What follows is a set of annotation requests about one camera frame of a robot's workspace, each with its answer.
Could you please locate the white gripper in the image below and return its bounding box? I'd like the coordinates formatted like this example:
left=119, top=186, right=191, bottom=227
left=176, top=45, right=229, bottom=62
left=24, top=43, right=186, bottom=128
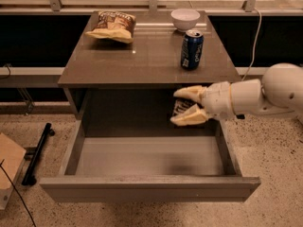
left=170, top=81, right=234, bottom=126

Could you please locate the black rxbar chocolate bar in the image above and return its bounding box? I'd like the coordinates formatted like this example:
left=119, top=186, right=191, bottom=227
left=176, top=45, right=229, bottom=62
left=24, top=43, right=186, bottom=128
left=172, top=98, right=195, bottom=116

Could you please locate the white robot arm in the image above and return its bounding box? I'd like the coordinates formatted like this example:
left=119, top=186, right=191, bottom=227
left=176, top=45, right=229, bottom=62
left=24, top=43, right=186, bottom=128
left=170, top=63, right=303, bottom=126

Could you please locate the grey cabinet with counter top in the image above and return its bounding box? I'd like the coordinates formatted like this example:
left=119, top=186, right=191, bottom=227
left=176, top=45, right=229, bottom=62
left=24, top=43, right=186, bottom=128
left=58, top=10, right=241, bottom=113

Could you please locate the open grey top drawer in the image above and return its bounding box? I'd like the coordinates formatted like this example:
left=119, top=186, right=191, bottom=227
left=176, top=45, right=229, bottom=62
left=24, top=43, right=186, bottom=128
left=40, top=90, right=260, bottom=202

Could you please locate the blue pepsi can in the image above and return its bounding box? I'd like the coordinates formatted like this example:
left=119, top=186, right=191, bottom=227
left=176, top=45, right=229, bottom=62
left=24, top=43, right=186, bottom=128
left=181, top=29, right=204, bottom=70

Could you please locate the white bowl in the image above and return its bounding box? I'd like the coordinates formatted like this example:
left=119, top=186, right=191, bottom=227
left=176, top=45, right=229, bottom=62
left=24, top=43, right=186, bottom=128
left=170, top=9, right=200, bottom=32

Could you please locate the brown chip bag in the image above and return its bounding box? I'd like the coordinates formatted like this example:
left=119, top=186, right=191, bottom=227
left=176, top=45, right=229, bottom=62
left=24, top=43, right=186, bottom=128
left=86, top=11, right=136, bottom=44

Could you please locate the black metal bar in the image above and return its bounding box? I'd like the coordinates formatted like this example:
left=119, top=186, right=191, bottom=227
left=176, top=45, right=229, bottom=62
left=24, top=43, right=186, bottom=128
left=22, top=123, right=55, bottom=185

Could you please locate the wooden box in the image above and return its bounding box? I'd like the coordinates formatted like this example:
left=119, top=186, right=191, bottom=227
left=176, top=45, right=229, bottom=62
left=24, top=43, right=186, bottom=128
left=0, top=133, right=26, bottom=210

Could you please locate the white cable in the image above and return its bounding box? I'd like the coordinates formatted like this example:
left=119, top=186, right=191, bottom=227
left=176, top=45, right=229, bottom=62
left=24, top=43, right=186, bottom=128
left=241, top=9, right=263, bottom=82

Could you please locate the black cable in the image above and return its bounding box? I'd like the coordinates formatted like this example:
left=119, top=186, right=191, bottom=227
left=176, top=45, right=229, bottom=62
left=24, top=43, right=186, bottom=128
left=0, top=158, right=38, bottom=227

